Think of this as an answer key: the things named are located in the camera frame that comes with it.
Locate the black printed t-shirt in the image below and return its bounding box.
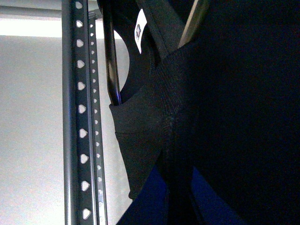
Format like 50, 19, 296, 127
110, 0, 300, 225

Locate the grey metal drying rack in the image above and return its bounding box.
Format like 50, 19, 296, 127
62, 0, 108, 225

